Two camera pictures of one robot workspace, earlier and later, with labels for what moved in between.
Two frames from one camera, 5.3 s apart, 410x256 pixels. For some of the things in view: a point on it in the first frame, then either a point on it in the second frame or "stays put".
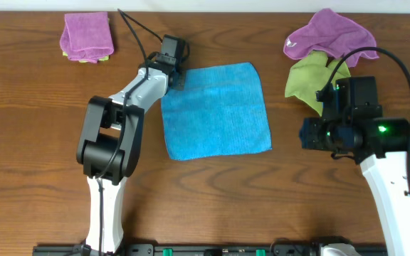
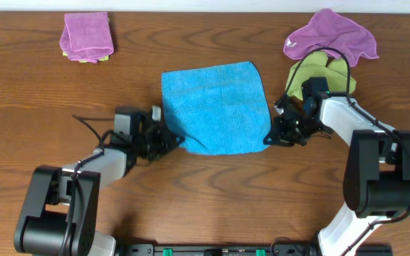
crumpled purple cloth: x=331 y=32 stays put
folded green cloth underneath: x=104 y=58 stays put
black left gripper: x=180 y=84 -> x=165 y=139
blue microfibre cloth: x=220 y=112 stays put
